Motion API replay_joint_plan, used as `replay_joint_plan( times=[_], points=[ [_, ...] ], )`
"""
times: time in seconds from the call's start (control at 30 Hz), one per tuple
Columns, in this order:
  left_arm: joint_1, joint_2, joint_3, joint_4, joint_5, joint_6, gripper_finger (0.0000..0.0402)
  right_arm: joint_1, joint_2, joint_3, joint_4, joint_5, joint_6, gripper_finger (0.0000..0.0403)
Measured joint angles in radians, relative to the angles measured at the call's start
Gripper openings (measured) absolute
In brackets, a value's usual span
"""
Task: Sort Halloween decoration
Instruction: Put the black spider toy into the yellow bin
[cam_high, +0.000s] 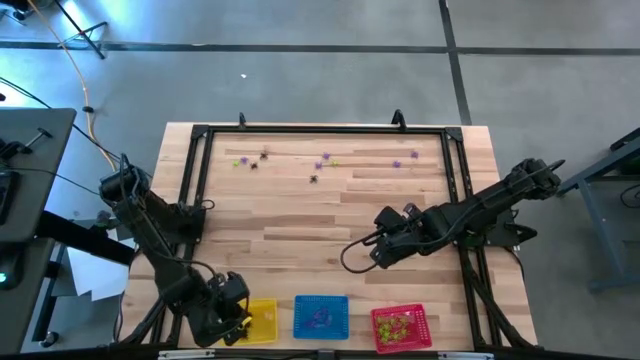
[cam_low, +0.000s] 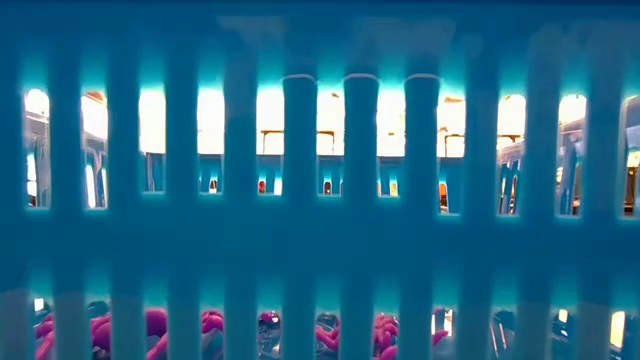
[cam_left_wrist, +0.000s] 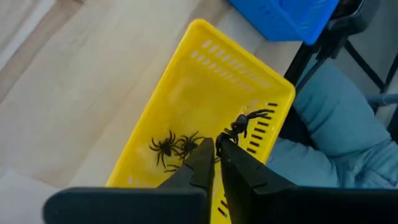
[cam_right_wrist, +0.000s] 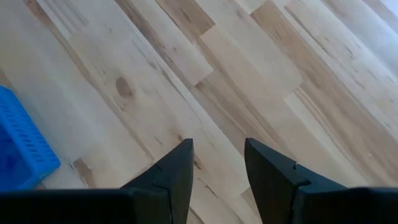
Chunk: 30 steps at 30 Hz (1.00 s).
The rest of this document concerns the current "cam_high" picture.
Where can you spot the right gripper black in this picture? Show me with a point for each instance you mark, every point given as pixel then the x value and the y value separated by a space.
pixel 405 240

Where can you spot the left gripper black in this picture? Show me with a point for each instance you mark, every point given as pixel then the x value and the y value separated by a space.
pixel 212 320

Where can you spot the black plastic spider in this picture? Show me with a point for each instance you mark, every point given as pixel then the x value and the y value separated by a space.
pixel 263 155
pixel 313 178
pixel 247 330
pixel 254 165

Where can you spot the blue plastic slotted basket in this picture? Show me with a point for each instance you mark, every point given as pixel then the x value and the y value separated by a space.
pixel 305 305

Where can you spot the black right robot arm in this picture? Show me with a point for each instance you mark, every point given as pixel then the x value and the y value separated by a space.
pixel 490 200

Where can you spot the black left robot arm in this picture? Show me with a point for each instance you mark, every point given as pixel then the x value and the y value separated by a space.
pixel 145 215

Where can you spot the yellow plastic slotted basket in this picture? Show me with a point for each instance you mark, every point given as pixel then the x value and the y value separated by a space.
pixel 265 330

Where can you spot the red plastic slotted basket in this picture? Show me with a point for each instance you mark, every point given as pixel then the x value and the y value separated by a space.
pixel 425 312

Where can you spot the black table edge clamp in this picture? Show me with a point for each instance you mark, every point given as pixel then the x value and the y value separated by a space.
pixel 398 118
pixel 242 120

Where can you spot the white paper sheets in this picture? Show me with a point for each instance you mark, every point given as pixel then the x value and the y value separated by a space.
pixel 95 275

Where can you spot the black desk support beam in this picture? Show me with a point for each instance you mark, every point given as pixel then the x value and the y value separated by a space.
pixel 85 237

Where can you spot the black caster wheel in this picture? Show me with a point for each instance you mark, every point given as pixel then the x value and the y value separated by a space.
pixel 48 340

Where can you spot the grey desk top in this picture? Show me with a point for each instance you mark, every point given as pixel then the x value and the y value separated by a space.
pixel 35 190

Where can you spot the black desk device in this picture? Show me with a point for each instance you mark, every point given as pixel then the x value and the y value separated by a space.
pixel 5 197

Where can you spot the black desk clamp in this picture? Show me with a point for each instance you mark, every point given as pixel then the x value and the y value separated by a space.
pixel 12 148

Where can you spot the black tripod stand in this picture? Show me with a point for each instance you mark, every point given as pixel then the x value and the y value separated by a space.
pixel 80 27

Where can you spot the black equipment base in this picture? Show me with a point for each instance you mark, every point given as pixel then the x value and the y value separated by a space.
pixel 17 12

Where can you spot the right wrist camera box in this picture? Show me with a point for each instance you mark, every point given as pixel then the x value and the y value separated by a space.
pixel 391 216

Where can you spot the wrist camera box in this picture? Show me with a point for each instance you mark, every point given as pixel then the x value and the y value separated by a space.
pixel 391 216
pixel 235 286

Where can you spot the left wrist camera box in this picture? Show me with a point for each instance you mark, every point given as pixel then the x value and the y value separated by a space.
pixel 235 286

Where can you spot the silver metal bracket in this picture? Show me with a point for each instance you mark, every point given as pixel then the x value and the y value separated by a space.
pixel 186 354
pixel 465 356

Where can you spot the black aluminium rail frame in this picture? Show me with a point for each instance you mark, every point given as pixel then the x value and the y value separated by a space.
pixel 325 130

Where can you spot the blue-grey metal cart frame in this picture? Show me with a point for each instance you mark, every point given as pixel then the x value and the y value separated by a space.
pixel 590 180

